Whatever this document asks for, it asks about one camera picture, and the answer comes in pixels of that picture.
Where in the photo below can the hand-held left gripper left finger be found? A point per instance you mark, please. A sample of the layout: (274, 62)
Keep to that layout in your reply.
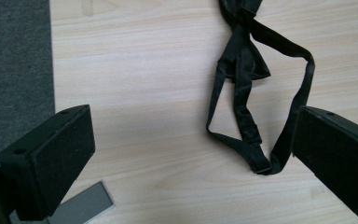
(52, 165)

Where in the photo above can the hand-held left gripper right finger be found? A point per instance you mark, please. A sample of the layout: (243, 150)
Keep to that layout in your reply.
(338, 155)

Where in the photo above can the grey flat card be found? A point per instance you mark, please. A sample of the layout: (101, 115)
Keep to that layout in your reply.
(84, 205)

